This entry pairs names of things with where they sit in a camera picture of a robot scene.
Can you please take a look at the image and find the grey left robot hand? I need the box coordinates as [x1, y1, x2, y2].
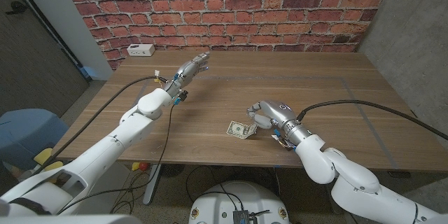
[162, 51, 211, 99]

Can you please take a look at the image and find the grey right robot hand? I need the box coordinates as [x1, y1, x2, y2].
[246, 99, 312, 146]

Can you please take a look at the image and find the one dollar bill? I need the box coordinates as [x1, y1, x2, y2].
[226, 120, 258, 140]

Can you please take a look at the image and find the white power strip box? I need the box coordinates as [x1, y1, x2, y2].
[126, 43, 156, 57]

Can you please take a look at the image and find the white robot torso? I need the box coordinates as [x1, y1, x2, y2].
[188, 180, 291, 224]

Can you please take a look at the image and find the black round floor object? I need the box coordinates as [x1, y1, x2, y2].
[160, 163, 186, 178]

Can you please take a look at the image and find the black device on torso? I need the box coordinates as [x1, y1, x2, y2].
[232, 209, 271, 224]

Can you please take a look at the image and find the grey table leg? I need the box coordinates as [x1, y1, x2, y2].
[142, 163, 162, 207]

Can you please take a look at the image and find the dark door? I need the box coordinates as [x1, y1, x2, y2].
[0, 0, 90, 117]

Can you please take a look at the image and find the yellow sponge block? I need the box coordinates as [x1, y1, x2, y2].
[34, 147, 64, 172]

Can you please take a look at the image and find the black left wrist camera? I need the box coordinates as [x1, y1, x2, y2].
[173, 90, 189, 106]

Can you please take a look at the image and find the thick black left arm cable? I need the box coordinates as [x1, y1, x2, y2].
[31, 76, 158, 176]

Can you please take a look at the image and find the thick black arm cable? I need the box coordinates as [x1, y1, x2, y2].
[296, 99, 448, 141]
[31, 76, 158, 176]

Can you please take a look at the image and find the thin black left wrist cable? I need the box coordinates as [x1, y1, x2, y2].
[55, 103, 176, 215]

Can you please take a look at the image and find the printed brick wall backdrop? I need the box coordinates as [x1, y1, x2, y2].
[57, 0, 397, 71]

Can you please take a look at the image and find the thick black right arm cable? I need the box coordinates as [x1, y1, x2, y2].
[296, 99, 448, 141]

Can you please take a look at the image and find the black door handle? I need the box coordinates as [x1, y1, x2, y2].
[5, 1, 29, 16]

